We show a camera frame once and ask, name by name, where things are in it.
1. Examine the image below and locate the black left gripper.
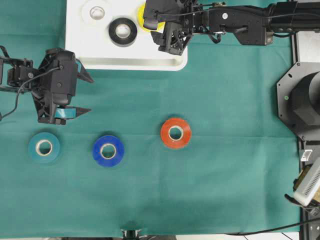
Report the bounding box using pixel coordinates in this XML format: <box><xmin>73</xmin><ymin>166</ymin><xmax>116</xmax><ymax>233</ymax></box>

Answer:
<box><xmin>31</xmin><ymin>48</ymin><xmax>94</xmax><ymax>125</ymax></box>

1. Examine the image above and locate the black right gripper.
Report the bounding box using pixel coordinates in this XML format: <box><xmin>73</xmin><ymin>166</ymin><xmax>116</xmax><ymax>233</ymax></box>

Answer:
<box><xmin>143</xmin><ymin>0</ymin><xmax>213</xmax><ymax>56</ymax></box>

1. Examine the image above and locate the yellow tape roll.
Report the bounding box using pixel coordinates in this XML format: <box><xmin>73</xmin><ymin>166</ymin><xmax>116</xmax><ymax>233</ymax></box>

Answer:
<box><xmin>137</xmin><ymin>3</ymin><xmax>165</xmax><ymax>33</ymax></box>

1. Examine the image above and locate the black tape roll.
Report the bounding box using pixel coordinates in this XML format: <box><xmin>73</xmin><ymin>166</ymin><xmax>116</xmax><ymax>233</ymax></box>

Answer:
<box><xmin>108</xmin><ymin>17</ymin><xmax>138</xmax><ymax>47</ymax></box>

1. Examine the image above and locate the white tape roll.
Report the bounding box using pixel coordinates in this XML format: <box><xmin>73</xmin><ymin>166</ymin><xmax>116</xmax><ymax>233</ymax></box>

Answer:
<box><xmin>80</xmin><ymin>0</ymin><xmax>113</xmax><ymax>26</ymax></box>

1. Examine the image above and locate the teal tape roll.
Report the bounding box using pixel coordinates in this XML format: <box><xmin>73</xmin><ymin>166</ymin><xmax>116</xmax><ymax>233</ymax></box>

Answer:
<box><xmin>27</xmin><ymin>132</ymin><xmax>60</xmax><ymax>164</ymax></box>

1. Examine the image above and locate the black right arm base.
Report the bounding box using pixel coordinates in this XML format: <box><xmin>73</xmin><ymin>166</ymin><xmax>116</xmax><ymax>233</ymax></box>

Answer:
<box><xmin>276</xmin><ymin>62</ymin><xmax>320</xmax><ymax>141</ymax></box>

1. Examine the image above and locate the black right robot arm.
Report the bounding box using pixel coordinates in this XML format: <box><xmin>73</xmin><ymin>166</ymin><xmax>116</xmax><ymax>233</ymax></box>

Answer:
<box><xmin>143</xmin><ymin>0</ymin><xmax>320</xmax><ymax>56</ymax></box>

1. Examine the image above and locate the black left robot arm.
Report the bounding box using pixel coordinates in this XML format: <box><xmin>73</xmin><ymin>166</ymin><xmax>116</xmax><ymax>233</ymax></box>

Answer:
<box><xmin>0</xmin><ymin>46</ymin><xmax>94</xmax><ymax>125</ymax></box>

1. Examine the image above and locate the white plastic tray case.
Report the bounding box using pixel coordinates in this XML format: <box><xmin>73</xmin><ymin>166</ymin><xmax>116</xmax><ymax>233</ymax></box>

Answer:
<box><xmin>65</xmin><ymin>0</ymin><xmax>188</xmax><ymax>71</ymax></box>

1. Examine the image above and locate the blue tape roll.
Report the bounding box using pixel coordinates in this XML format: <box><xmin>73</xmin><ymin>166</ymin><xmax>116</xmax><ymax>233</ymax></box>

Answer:
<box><xmin>92</xmin><ymin>135</ymin><xmax>125</xmax><ymax>168</ymax></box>

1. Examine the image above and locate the red tape roll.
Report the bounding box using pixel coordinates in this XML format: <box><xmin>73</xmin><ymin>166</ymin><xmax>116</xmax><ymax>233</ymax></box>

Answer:
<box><xmin>160</xmin><ymin>117</ymin><xmax>192</xmax><ymax>149</ymax></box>

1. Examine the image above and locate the white perforated box device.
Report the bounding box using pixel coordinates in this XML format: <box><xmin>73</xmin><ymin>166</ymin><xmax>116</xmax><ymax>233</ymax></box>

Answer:
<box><xmin>293</xmin><ymin>157</ymin><xmax>320</xmax><ymax>207</ymax></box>

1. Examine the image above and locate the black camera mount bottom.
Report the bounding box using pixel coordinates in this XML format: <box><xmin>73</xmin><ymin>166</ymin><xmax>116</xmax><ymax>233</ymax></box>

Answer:
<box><xmin>121</xmin><ymin>229</ymin><xmax>141</xmax><ymax>240</ymax></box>

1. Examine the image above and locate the aluminium frame rail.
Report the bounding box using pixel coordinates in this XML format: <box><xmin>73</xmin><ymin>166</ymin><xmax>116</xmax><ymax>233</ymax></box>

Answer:
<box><xmin>291</xmin><ymin>31</ymin><xmax>320</xmax><ymax>64</ymax></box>

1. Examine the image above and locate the black cable on floor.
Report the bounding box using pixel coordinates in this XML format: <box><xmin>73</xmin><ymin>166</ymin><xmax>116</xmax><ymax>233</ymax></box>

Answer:
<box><xmin>224</xmin><ymin>217</ymin><xmax>320</xmax><ymax>236</ymax></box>

